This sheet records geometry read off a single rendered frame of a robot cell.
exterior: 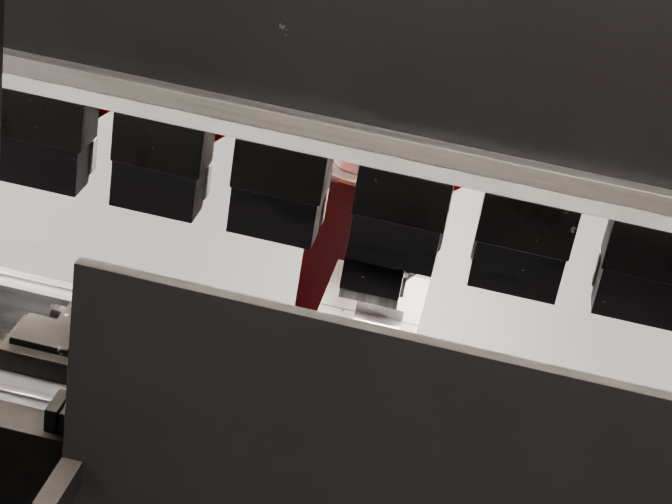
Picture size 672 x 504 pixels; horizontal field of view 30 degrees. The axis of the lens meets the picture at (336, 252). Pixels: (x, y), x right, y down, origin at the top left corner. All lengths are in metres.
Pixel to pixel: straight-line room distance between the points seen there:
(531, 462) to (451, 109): 0.48
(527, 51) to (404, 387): 0.47
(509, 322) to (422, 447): 2.77
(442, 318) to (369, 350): 2.76
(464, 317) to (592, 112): 2.67
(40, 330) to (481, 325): 2.49
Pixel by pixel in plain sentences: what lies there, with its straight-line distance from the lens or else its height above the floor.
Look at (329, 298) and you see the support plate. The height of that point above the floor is 1.00.
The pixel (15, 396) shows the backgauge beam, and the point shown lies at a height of 0.98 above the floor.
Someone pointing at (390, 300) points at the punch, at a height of 1.10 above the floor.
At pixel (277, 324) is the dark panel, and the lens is 1.54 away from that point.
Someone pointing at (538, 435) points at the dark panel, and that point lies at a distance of 1.57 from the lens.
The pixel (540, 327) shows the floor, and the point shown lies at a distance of 4.37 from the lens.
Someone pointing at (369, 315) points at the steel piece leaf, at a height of 1.00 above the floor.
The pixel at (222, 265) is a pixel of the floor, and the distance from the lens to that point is 4.37.
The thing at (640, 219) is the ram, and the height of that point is 1.35.
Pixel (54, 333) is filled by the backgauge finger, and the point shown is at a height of 1.03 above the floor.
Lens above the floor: 2.12
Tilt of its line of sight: 28 degrees down
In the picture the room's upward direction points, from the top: 10 degrees clockwise
